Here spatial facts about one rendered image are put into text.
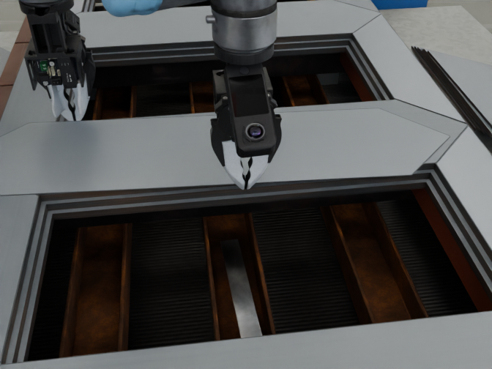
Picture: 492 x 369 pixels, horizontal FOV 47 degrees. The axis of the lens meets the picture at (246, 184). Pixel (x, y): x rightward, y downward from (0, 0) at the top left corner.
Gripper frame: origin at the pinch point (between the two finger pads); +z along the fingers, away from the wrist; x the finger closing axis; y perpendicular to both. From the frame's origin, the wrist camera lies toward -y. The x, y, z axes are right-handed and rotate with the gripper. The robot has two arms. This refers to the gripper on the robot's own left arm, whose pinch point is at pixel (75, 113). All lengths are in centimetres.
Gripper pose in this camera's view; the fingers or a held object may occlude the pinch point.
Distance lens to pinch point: 96.7
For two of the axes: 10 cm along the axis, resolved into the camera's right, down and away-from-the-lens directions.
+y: 1.3, 6.3, -7.6
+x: 9.9, -0.8, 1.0
